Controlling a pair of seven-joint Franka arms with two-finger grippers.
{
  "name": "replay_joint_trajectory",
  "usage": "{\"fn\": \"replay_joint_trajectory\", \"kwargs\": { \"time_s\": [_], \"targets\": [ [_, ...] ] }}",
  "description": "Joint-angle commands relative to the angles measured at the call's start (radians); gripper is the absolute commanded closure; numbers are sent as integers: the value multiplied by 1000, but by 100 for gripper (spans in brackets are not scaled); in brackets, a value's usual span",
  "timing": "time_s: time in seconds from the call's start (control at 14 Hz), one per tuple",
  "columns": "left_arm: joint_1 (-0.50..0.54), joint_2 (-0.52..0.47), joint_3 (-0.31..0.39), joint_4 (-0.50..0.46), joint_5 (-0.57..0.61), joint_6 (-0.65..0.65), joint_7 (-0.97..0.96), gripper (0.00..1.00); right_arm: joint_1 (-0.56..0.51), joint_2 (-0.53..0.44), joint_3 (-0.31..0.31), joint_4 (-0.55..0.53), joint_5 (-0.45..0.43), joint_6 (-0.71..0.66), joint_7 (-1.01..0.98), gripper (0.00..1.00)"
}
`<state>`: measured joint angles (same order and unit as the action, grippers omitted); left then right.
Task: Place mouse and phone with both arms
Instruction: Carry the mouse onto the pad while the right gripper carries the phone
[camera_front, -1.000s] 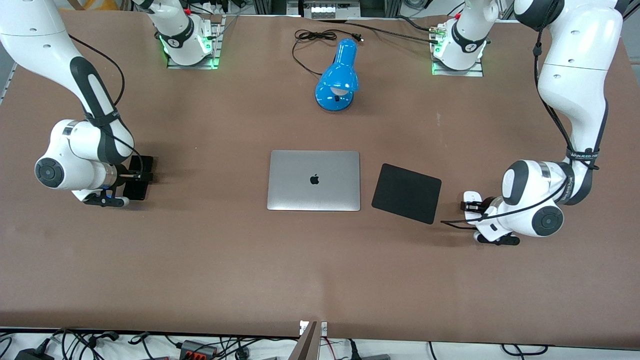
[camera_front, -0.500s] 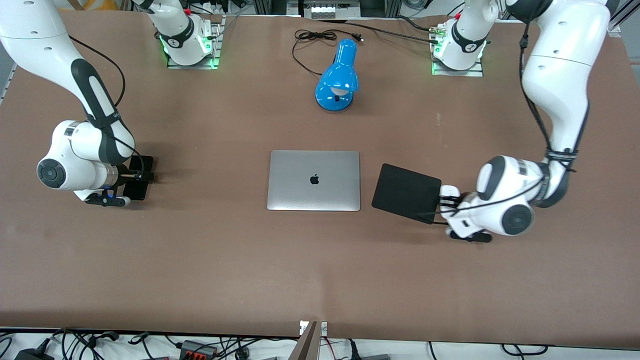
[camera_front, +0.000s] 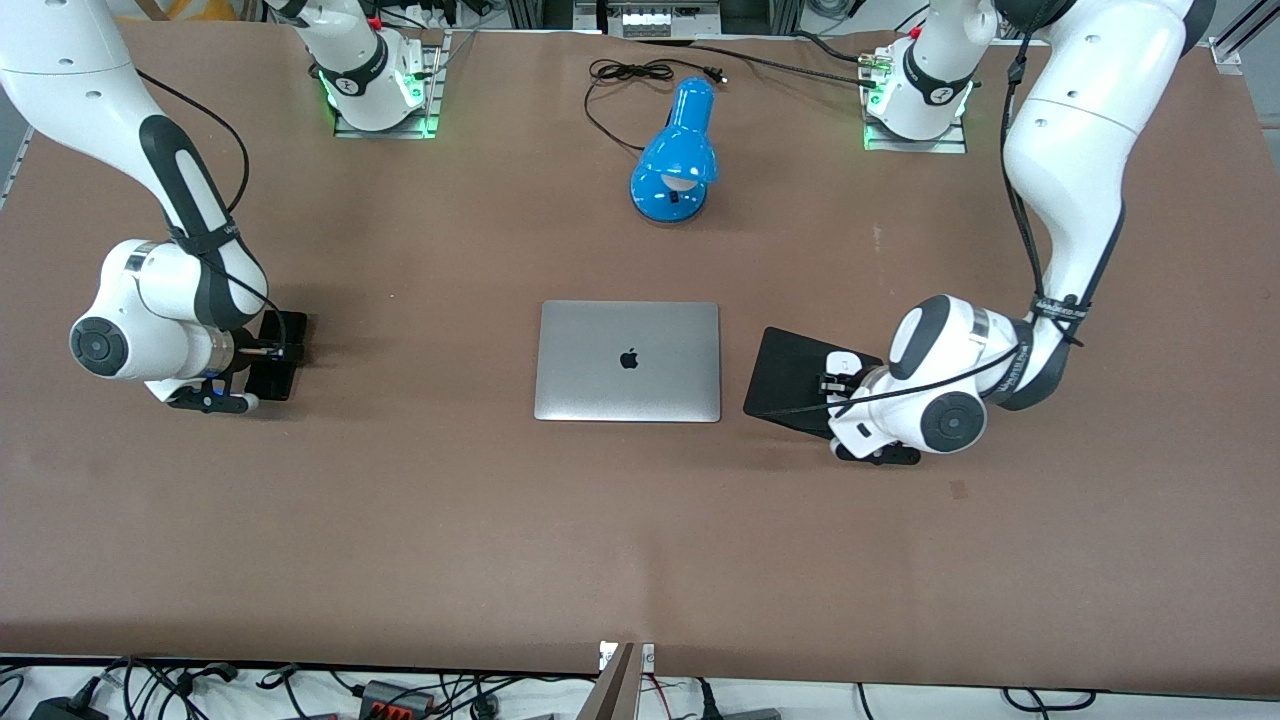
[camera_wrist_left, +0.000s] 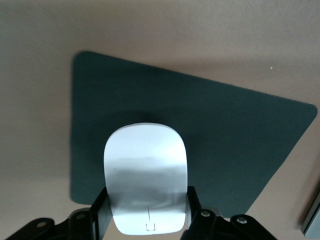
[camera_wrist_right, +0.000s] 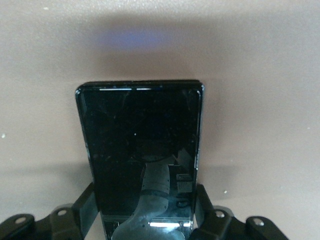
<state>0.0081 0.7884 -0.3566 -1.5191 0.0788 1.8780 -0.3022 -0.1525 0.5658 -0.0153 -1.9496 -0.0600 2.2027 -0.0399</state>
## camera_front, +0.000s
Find black smartphone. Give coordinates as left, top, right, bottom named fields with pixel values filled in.
left=245, top=312, right=308, bottom=402

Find black mouse pad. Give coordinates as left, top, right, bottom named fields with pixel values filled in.
left=743, top=326, right=885, bottom=441

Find silver closed laptop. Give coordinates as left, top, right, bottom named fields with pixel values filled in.
left=533, top=300, right=722, bottom=424

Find blue desk lamp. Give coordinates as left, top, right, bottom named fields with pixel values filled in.
left=629, top=77, right=719, bottom=225

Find yellow object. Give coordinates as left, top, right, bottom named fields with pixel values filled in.
left=115, top=0, right=241, bottom=23

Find black orange connector box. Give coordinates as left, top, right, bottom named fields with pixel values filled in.
left=358, top=680, right=438, bottom=720

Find black power adapter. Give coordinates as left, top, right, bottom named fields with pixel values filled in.
left=28, top=697, right=109, bottom=720

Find grey control box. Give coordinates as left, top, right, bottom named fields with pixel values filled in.
left=605, top=0, right=723, bottom=39

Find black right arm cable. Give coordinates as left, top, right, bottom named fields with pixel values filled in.
left=135, top=68, right=291, bottom=353

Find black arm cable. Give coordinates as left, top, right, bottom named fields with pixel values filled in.
left=135, top=68, right=291, bottom=353
left=826, top=28, right=1126, bottom=417

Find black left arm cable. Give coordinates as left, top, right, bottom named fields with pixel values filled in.
left=826, top=28, right=1126, bottom=417

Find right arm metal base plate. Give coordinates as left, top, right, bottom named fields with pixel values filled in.
left=333, top=30, right=443, bottom=139

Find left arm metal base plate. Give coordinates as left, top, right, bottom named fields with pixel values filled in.
left=863, top=45, right=969, bottom=154

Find thick black base cable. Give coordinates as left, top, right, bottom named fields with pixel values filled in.
left=640, top=30, right=881, bottom=86

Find tangled black floor cables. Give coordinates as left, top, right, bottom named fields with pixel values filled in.
left=100, top=655, right=241, bottom=720

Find black floor cable loop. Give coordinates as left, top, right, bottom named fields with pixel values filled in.
left=1000, top=687, right=1101, bottom=714

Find black lamp power cable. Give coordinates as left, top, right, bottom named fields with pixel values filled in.
left=584, top=58, right=728, bottom=153

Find grey camera post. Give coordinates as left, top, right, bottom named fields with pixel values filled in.
left=578, top=642, right=641, bottom=720

